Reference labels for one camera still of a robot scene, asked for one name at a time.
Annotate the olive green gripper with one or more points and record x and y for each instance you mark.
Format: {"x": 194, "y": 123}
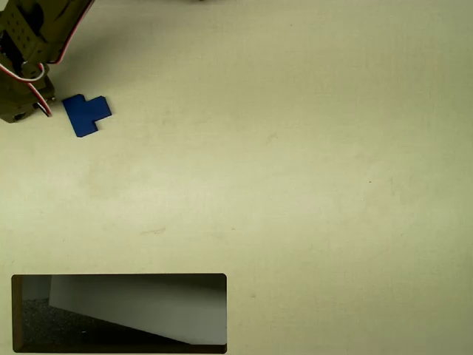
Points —
{"x": 23, "y": 105}

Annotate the blue T block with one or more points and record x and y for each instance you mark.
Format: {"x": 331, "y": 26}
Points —
{"x": 86, "y": 114}

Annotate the rectangular table opening bin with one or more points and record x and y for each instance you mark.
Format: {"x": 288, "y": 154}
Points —
{"x": 44, "y": 333}

